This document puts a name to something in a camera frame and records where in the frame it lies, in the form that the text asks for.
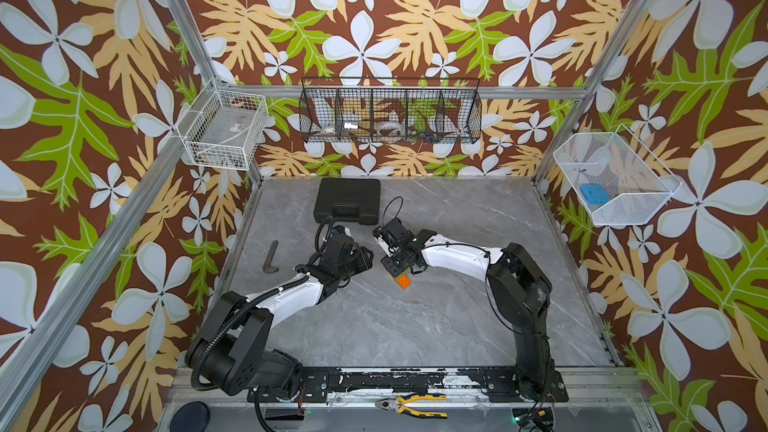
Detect orange lego brick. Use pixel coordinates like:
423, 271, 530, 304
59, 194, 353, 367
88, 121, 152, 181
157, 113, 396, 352
394, 273, 412, 290

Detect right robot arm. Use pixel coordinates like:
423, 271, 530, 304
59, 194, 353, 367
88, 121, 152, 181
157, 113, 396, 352
373, 227, 555, 400

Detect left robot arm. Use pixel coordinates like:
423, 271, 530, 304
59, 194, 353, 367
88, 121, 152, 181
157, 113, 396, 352
184, 233, 374, 400

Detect black plastic tool case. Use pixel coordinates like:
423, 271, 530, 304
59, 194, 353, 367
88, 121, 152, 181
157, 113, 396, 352
313, 178, 381, 225

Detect blue object in basket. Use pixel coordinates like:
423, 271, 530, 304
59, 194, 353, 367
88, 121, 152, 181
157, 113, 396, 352
580, 184, 612, 206

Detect black round disc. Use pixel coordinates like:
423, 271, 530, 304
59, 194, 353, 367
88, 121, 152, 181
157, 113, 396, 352
168, 401, 211, 432

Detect white mesh basket right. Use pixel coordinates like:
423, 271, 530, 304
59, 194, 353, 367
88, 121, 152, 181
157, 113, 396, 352
554, 126, 683, 228

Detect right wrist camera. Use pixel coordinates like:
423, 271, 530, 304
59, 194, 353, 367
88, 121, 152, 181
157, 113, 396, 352
373, 217, 410, 252

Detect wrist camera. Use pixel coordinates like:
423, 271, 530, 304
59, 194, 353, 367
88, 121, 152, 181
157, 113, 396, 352
373, 217, 410, 252
331, 224, 351, 237

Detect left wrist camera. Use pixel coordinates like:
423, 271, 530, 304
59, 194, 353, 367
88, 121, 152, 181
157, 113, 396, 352
331, 224, 351, 237

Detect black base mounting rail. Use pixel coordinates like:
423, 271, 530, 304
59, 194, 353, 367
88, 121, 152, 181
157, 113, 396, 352
248, 366, 569, 404

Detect black wire basket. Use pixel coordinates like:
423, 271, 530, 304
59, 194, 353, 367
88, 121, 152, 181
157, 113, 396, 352
297, 77, 482, 144

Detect yellow handled pliers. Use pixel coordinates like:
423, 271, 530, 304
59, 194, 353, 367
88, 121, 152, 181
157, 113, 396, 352
375, 394, 449, 420

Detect white wire basket left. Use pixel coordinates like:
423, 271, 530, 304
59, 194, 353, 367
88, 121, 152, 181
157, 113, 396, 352
178, 80, 269, 171

